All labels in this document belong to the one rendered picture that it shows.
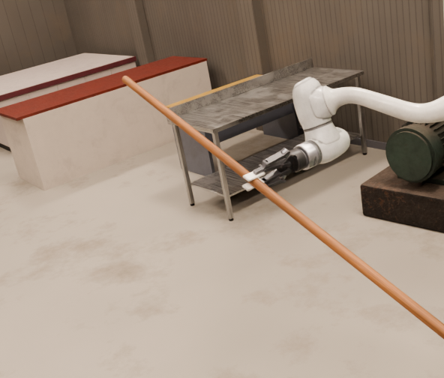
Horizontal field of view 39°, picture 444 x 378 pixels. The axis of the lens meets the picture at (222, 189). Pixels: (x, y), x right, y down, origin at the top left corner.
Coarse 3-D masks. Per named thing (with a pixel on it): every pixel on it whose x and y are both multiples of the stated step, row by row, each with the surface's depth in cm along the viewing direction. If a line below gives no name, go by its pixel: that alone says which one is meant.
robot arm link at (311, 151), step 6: (300, 144) 210; (306, 144) 209; (312, 144) 209; (306, 150) 207; (312, 150) 208; (318, 150) 209; (306, 156) 208; (312, 156) 207; (318, 156) 209; (312, 162) 208; (318, 162) 210; (306, 168) 210
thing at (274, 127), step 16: (240, 80) 739; (272, 112) 701; (288, 112) 715; (240, 128) 678; (272, 128) 759; (288, 128) 735; (176, 144) 701; (192, 144) 674; (192, 160) 686; (208, 160) 659
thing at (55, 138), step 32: (160, 64) 840; (192, 64) 813; (64, 96) 756; (96, 96) 741; (128, 96) 767; (160, 96) 794; (192, 96) 822; (32, 128) 703; (64, 128) 726; (96, 128) 749; (128, 128) 775; (160, 128) 803; (32, 160) 722; (64, 160) 733; (96, 160) 758
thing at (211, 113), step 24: (288, 72) 653; (312, 72) 652; (336, 72) 633; (360, 72) 616; (216, 96) 604; (240, 96) 611; (264, 96) 594; (288, 96) 579; (168, 120) 576; (192, 120) 560; (216, 120) 546; (240, 120) 538; (360, 120) 637; (216, 144) 532; (288, 144) 654; (192, 192) 603; (216, 192) 567
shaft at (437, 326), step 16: (128, 80) 245; (144, 96) 237; (192, 128) 219; (208, 144) 213; (224, 160) 207; (272, 192) 193; (288, 208) 188; (304, 224) 184; (320, 240) 180; (336, 240) 177; (352, 256) 172; (368, 272) 168; (384, 288) 165; (400, 304) 162; (416, 304) 160; (432, 320) 156
